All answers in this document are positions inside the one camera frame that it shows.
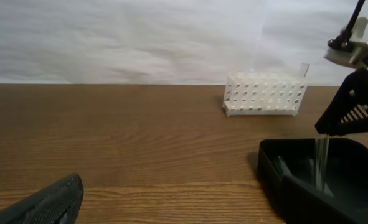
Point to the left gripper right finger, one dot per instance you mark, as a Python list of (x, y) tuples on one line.
[(320, 208)]

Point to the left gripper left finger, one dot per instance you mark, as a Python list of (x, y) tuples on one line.
[(50, 202)]

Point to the clear test tube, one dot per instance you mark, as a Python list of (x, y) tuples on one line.
[(321, 161), (304, 71), (282, 166), (312, 165)]

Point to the black tray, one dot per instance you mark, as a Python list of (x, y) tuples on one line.
[(295, 146)]

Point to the white test tube rack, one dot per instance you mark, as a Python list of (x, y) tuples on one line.
[(261, 93)]

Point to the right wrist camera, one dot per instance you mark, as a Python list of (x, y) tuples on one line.
[(345, 56)]

